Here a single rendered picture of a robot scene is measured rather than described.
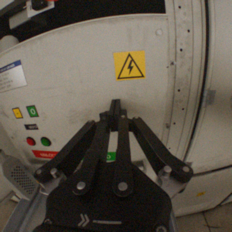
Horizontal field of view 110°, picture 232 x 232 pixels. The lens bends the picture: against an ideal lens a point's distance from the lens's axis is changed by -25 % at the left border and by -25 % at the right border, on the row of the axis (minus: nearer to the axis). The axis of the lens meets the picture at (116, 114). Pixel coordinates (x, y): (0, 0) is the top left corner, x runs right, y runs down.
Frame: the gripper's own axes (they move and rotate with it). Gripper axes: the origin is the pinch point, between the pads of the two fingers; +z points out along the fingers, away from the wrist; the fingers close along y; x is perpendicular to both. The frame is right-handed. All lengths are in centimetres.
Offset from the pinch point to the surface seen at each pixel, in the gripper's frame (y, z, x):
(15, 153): -52, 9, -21
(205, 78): 25.6, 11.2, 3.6
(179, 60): 17.2, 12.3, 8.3
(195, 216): 66, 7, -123
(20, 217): -41, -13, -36
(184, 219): 54, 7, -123
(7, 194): -59, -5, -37
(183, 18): 18.6, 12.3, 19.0
